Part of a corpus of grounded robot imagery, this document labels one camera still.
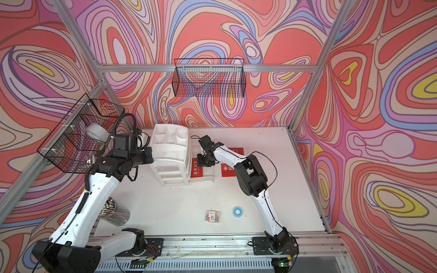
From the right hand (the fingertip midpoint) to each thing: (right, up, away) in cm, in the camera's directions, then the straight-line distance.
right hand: (200, 168), depth 99 cm
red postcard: (-2, -2, -2) cm, 4 cm away
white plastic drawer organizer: (-13, +9, -17) cm, 23 cm away
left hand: (-19, +11, -23) cm, 32 cm away
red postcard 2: (+16, -2, 0) cm, 16 cm away
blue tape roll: (+20, -19, -16) cm, 32 cm away
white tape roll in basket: (-43, +20, -25) cm, 53 cm away
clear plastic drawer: (+5, -2, -3) cm, 6 cm away
